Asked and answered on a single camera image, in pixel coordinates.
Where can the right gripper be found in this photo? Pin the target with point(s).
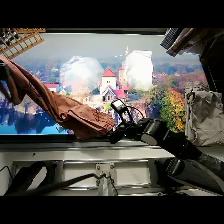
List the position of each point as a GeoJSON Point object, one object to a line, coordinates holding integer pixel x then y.
{"type": "Point", "coordinates": [128, 130]}

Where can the brown pants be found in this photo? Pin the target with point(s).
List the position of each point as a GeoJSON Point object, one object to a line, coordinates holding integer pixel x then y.
{"type": "Point", "coordinates": [71, 113]}

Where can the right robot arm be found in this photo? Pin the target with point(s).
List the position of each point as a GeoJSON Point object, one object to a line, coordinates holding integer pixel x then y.
{"type": "Point", "coordinates": [186, 150]}

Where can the grey garment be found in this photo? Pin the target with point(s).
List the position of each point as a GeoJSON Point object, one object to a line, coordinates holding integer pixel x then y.
{"type": "Point", "coordinates": [205, 116]}

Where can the wooden lattice rack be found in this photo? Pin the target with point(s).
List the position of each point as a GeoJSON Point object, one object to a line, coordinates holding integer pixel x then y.
{"type": "Point", "coordinates": [20, 41]}

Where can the silver frame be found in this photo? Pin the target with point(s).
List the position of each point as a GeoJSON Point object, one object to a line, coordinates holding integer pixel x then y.
{"type": "Point", "coordinates": [133, 151]}

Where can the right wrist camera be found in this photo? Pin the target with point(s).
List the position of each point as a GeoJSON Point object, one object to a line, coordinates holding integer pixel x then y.
{"type": "Point", "coordinates": [119, 106]}

